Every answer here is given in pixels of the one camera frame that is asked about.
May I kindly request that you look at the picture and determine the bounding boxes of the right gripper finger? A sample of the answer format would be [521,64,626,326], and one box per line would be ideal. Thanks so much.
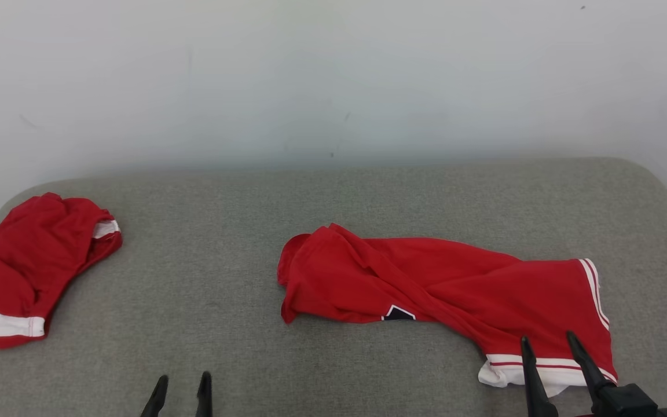
[520,336,559,417]
[566,331,615,398]

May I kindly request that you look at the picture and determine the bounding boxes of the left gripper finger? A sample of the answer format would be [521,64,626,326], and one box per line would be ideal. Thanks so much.
[141,375,169,417]
[196,371,212,417]

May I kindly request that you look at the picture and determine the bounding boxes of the red jersey shirt white sleeves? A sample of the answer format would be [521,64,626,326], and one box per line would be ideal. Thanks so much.
[277,223,619,397]

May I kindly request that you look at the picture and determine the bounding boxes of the red shorts white stripe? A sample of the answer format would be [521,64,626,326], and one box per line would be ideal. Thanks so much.
[0,192,123,349]

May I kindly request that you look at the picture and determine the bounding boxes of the grey fabric sofa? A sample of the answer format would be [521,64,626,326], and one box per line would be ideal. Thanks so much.
[0,158,667,417]

